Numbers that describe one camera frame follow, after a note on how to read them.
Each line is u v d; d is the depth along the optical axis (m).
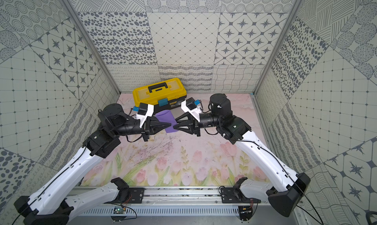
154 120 0.52
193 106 0.48
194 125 0.51
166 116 0.50
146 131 0.49
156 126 0.52
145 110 0.46
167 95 0.97
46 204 0.37
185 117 0.55
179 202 0.73
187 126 0.54
